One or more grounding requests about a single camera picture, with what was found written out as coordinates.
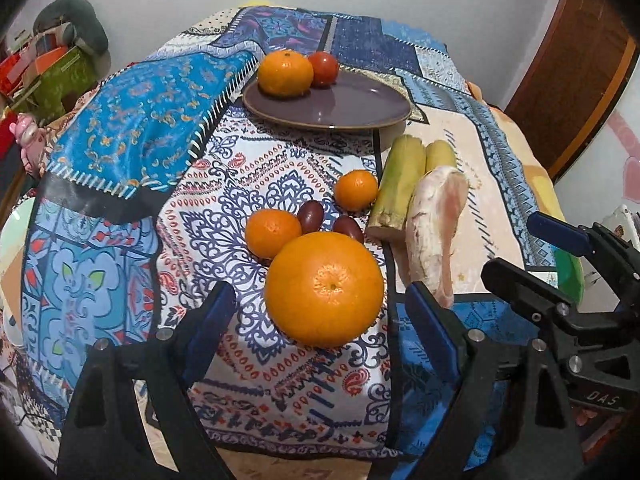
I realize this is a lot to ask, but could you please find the pink white peeled fruit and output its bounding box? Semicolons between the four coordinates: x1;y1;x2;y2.
405;166;469;309

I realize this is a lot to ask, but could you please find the yellow sugarcane piece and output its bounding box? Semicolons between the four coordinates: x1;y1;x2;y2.
425;140;457;174

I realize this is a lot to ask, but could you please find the green sugarcane piece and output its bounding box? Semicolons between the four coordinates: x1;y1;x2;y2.
366;134;426;242

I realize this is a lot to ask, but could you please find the large orange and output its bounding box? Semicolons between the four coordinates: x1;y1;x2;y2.
264;232;385;348

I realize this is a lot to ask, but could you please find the dark red grape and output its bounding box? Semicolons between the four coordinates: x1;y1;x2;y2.
297;200;324;234
332;216;364;243

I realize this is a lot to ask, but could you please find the small mandarin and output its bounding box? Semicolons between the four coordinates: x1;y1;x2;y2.
334;170;378;212
244;209;302;260

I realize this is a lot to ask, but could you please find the brown wooden wardrobe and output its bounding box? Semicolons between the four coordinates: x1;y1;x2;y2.
506;0;639;180

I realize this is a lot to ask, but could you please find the purple ceramic plate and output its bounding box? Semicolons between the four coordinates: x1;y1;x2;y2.
243;70;411;131

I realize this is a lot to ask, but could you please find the patchwork patterned bedspread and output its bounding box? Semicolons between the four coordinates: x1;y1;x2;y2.
1;6;584;479

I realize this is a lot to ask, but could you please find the pink toy figure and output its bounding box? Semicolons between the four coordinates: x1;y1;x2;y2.
10;113;48;178

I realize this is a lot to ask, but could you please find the red tomato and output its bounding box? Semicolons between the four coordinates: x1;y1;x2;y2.
307;51;340;88

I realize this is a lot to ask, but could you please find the mandarin on plate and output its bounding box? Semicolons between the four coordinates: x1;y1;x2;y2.
257;50;314;99

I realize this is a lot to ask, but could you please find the grey plush toy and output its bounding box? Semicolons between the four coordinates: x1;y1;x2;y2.
32;0;108;58

